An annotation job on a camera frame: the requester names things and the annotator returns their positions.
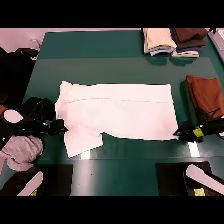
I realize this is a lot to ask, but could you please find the white T-shirt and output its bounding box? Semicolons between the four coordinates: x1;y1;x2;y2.
54;80;180;159

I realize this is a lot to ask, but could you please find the dark green garment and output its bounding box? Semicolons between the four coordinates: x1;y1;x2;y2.
179;79;202;126

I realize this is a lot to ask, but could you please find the light blue garment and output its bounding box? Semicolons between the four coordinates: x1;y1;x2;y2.
149;46;177;57

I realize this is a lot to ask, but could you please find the beige garment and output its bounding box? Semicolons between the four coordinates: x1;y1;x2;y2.
142;28;178;54

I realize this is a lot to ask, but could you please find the rust brown garment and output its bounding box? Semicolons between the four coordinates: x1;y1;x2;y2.
185;74;224;123

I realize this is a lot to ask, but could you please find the lilac garment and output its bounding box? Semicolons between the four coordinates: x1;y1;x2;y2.
0;134;45;173

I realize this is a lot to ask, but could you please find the black garment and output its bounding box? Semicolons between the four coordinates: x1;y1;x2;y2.
0;46;38;110

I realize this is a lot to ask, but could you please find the dark brown garment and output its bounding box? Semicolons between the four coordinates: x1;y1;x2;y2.
172;28;210;43

